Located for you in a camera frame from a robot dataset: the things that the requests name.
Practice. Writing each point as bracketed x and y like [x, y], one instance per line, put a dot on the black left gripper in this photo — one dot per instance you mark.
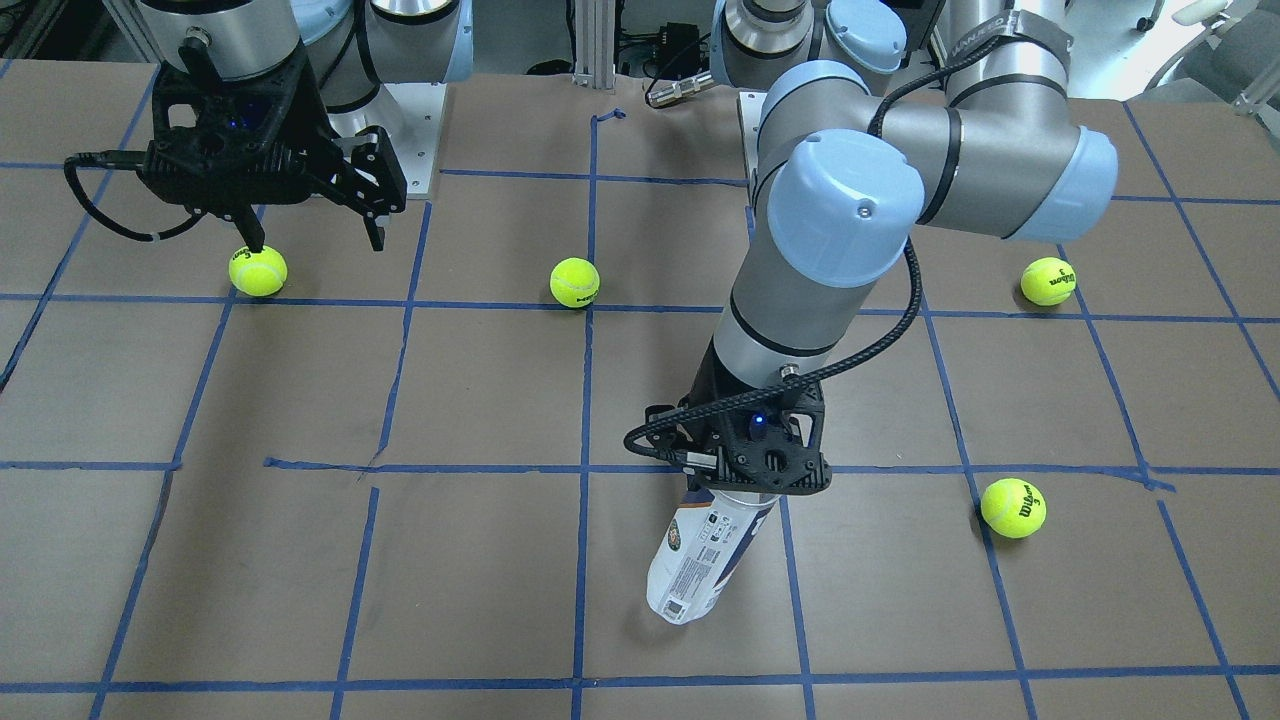
[707, 393]

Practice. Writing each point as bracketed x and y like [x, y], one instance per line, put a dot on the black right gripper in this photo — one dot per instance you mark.
[314, 128]

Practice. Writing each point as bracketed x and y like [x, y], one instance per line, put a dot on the white tennis ball can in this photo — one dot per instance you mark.
[705, 541]

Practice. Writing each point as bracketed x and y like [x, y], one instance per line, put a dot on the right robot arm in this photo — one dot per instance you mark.
[355, 49]

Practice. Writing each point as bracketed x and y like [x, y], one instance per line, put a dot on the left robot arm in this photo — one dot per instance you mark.
[846, 171]

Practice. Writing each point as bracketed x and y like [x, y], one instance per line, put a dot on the tennis ball far screen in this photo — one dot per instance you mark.
[1048, 282]
[258, 274]

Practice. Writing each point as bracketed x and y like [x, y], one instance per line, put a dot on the tennis ball screen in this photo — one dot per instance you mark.
[258, 274]
[1048, 282]
[1013, 507]

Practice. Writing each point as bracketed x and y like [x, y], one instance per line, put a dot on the tennis ball near screen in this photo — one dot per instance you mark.
[1013, 507]

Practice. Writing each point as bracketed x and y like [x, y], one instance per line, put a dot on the tennis ball centre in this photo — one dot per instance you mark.
[574, 282]

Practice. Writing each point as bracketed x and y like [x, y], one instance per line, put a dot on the silver cylindrical connector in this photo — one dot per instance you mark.
[679, 90]

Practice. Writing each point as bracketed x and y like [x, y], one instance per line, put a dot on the black power adapter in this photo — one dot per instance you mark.
[677, 51]

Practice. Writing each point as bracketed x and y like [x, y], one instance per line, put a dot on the grey office chair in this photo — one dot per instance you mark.
[1233, 58]

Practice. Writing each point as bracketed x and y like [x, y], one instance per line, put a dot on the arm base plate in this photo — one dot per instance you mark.
[750, 105]
[422, 108]

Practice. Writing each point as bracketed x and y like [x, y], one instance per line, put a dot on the aluminium profile post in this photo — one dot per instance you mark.
[594, 26]

